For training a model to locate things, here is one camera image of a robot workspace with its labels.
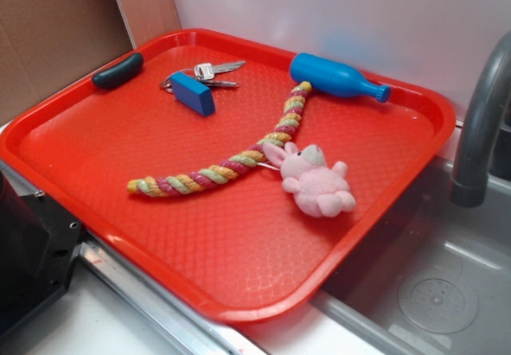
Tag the grey plastic sink basin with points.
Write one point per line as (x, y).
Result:
(430, 277)

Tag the dark green sausage toy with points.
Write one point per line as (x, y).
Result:
(118, 74)

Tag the silver keys on ring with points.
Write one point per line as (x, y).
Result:
(206, 73)

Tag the red plastic tray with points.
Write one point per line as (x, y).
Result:
(242, 251)

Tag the blue rectangular block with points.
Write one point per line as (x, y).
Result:
(190, 92)

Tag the blue plastic bottle toy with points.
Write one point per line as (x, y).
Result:
(335, 78)

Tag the pink plush bunny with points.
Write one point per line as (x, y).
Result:
(318, 191)

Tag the grey sink faucet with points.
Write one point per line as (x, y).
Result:
(484, 145)

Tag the multicolour twisted rope toy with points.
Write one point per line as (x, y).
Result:
(230, 169)

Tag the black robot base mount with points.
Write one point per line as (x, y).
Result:
(40, 241)

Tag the brown cardboard panel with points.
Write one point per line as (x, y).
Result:
(46, 45)

